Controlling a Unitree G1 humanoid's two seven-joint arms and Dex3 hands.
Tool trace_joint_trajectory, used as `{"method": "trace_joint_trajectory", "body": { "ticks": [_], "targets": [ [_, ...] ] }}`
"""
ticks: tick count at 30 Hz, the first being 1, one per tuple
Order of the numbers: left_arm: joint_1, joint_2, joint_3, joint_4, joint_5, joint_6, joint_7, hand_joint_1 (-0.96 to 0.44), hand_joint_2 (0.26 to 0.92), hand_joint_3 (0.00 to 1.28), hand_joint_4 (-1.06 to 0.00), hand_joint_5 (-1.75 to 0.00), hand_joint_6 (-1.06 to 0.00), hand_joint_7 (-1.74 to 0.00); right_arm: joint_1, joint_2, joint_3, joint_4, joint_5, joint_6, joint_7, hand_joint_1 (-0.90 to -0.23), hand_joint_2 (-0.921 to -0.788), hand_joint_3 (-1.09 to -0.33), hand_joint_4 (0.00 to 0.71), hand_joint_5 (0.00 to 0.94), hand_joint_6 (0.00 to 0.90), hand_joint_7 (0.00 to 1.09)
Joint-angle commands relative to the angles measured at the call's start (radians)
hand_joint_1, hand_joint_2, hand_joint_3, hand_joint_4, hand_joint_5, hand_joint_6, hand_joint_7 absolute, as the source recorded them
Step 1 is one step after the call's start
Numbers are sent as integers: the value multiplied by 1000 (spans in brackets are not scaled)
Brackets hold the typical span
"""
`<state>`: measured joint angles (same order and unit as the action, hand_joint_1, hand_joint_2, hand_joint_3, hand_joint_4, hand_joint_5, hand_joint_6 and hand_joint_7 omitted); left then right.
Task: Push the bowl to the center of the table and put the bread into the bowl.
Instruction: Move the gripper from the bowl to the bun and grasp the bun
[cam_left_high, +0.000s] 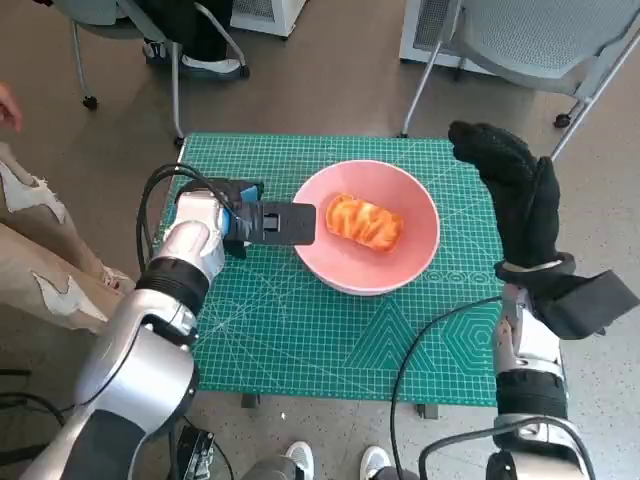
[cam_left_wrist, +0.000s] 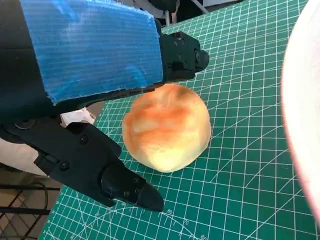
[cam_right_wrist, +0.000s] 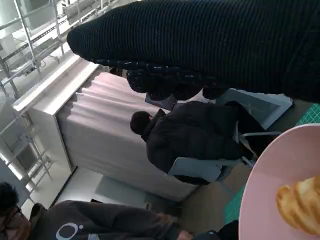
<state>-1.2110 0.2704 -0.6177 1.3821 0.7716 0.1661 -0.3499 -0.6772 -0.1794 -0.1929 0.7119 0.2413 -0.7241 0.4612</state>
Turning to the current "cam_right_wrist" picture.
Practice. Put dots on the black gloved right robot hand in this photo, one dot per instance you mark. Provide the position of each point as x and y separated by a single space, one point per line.
200 45

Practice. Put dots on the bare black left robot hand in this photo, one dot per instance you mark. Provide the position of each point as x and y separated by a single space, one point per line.
225 232

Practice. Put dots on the pink bowl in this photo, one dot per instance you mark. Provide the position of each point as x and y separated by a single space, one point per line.
270 170

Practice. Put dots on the braided toy bread loaf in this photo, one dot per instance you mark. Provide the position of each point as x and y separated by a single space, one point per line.
300 202

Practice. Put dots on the grey office chair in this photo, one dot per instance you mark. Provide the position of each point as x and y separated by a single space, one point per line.
195 168

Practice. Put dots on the person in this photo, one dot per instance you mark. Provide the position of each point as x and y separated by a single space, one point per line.
190 135
100 220

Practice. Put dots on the green cutting mat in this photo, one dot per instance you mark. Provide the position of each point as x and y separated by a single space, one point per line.
310 112

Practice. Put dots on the metal shelving rack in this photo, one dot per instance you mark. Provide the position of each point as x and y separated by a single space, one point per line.
30 42

